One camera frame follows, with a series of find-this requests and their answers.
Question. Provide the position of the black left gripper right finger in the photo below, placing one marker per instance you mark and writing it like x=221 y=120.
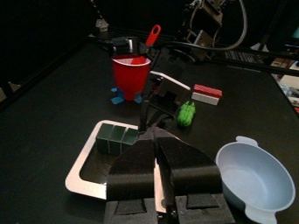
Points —
x=191 y=172

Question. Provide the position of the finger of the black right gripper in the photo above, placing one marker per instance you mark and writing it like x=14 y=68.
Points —
x=145 y=116
x=162 y=118

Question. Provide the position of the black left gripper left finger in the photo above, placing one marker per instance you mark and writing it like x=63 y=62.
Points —
x=130 y=172

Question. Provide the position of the red toy knife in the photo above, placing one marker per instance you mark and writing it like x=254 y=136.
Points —
x=153 y=36

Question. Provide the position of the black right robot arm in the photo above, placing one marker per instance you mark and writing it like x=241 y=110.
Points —
x=206 y=17

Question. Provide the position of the blue tape piece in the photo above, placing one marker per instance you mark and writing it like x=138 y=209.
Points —
x=117 y=97
x=138 y=98

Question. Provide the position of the green toy pea pod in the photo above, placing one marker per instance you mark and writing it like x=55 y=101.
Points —
x=186 y=114

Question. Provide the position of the red plastic party cup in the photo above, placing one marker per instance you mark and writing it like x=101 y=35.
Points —
x=130 y=78

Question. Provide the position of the dark green block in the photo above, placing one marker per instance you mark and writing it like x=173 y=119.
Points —
x=117 y=140

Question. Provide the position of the black boxy device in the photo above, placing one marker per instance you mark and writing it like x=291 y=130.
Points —
x=123 y=45

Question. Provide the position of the black table frame rail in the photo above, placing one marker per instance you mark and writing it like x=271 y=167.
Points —
x=253 y=62

